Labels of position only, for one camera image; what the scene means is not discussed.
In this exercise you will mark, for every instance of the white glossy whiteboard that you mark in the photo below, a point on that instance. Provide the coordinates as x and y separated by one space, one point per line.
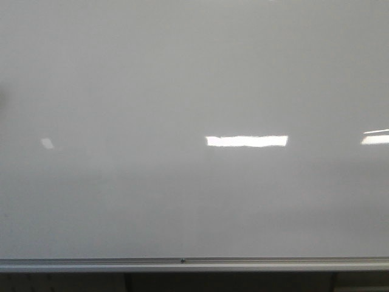
154 129

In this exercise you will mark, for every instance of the aluminium whiteboard marker tray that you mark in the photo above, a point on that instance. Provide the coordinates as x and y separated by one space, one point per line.
195 265

